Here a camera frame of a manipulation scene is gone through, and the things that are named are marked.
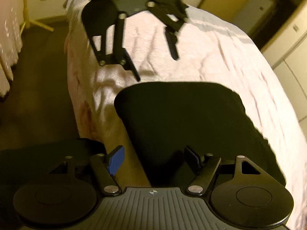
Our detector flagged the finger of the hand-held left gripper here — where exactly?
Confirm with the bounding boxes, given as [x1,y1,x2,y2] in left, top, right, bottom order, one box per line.
[90,12,141,82]
[147,1,189,61]

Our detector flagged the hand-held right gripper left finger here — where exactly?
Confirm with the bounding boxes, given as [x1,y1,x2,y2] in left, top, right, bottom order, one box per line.
[48,146,125,196]

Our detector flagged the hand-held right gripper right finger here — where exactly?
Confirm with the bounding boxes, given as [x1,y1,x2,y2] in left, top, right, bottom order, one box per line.
[184,146,262,194]

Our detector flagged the black zip jacket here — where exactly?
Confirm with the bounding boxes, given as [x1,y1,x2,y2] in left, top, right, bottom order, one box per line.
[114,81,287,188]

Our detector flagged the dark grey garment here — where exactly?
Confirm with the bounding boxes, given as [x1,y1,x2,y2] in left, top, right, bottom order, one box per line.
[0,138,107,230]

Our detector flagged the yellow wooden clothes rack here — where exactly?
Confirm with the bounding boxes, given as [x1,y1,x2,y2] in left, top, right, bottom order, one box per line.
[19,0,54,33]

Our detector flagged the pink and blue striped blanket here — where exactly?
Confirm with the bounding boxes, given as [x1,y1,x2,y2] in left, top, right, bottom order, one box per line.
[64,0,307,230]

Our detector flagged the yellow wooden door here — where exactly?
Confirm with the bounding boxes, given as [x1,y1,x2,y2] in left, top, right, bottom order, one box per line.
[198,0,241,23]

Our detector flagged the white wardrobe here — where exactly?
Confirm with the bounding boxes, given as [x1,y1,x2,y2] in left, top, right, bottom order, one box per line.
[260,2,307,122]

